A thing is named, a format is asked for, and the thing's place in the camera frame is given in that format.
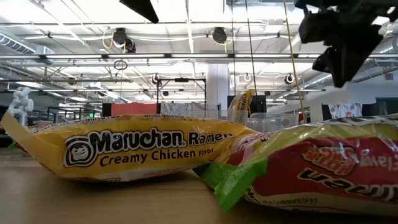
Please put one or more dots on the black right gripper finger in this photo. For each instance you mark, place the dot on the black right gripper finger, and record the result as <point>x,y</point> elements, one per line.
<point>351,53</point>
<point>323,60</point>

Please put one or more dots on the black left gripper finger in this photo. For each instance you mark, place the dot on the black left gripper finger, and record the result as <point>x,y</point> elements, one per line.
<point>141,7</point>

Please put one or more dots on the yellow creamy chicken ramen pack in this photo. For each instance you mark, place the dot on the yellow creamy chicken ramen pack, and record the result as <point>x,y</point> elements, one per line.
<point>140,149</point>
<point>240,107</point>

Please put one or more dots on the small round ceiling reel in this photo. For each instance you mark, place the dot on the small round ceiling reel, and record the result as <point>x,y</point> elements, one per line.
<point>289,78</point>
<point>247,77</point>
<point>155,78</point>

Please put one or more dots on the floral cloth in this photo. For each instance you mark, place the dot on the floral cloth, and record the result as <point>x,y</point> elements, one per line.
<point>345,110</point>

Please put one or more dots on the black cabinet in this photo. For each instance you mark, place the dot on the black cabinet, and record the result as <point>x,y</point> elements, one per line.
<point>385,107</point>

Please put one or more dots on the black screen panel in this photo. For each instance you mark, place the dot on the black screen panel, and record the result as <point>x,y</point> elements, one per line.
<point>260,104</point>

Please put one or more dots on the red orange partition panel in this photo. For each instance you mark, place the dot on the red orange partition panel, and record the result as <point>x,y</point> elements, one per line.
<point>133,109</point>

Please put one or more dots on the white pillar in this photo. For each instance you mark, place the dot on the white pillar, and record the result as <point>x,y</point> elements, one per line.
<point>217,87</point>

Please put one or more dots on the white articulated robot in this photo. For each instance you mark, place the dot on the white articulated robot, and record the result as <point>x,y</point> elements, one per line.
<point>21,104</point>

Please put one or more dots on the long ceiling light rail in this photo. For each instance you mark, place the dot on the long ceiling light rail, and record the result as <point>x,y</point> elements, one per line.
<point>77,56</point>

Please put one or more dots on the black metal frame rig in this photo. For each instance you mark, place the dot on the black metal frame rig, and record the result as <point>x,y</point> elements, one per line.
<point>182,80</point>

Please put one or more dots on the ceiling air duct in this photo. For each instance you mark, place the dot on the ceiling air duct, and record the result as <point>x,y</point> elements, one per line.
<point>15,45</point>

